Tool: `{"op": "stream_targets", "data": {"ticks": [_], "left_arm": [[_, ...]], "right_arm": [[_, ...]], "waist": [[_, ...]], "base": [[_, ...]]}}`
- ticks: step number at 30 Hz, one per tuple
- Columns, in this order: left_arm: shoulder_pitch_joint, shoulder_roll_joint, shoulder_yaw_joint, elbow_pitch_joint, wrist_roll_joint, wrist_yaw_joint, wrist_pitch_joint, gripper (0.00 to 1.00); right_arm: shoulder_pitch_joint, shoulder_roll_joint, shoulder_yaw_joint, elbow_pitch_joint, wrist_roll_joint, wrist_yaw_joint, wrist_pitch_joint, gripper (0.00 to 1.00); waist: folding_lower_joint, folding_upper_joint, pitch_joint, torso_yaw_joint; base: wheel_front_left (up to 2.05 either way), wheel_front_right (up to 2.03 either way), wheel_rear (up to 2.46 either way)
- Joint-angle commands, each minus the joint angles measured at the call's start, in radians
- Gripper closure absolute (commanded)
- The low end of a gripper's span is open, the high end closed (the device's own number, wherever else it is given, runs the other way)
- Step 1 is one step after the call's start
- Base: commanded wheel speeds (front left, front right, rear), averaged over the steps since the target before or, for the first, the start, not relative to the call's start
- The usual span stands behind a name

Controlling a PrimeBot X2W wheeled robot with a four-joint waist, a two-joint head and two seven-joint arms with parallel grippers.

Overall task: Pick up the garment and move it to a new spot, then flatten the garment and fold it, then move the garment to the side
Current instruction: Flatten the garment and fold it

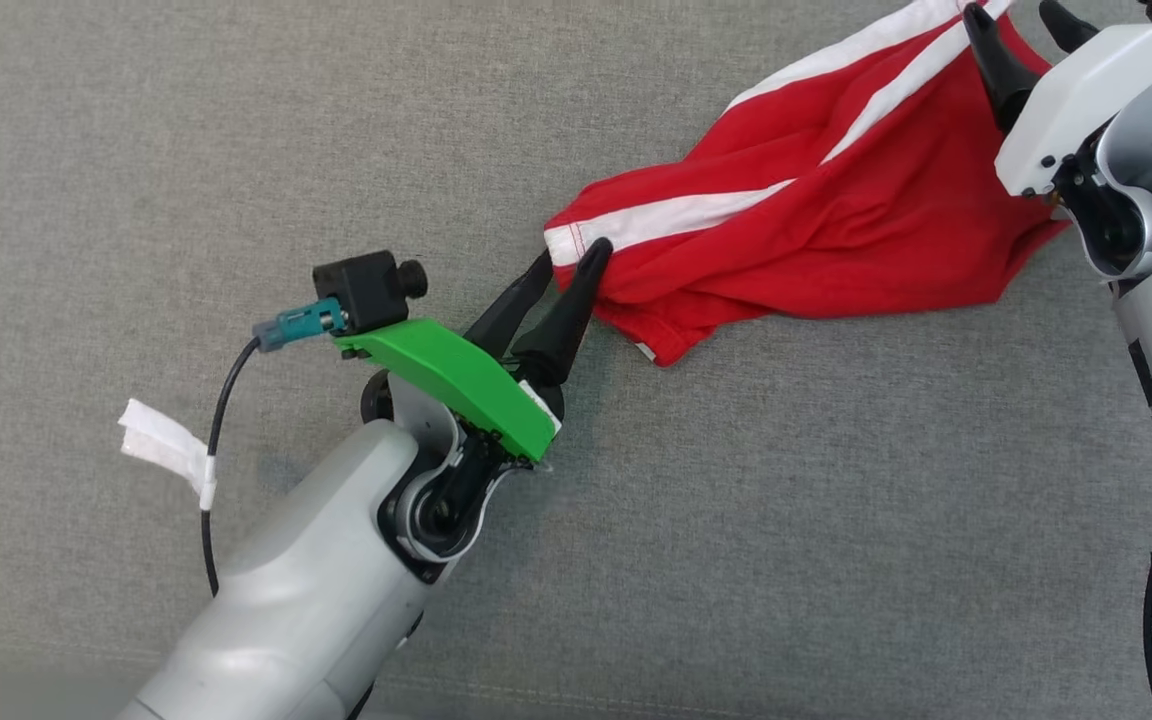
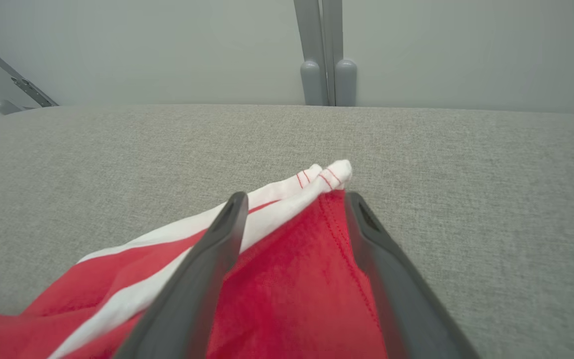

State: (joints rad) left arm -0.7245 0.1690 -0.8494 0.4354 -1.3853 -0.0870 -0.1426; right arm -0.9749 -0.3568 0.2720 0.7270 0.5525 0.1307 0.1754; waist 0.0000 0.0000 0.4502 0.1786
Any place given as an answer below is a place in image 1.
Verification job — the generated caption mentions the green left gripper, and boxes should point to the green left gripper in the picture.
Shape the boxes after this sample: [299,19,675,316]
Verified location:
[334,238,614,463]

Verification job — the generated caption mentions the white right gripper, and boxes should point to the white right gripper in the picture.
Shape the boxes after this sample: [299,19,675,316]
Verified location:
[963,0,1152,198]

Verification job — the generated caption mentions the red white-striped shorts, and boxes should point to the red white-striped shorts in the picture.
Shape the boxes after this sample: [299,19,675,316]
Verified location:
[544,0,1072,368]

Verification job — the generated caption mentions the white tape tag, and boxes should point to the white tape tag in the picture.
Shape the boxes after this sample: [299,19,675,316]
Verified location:
[118,398,218,511]

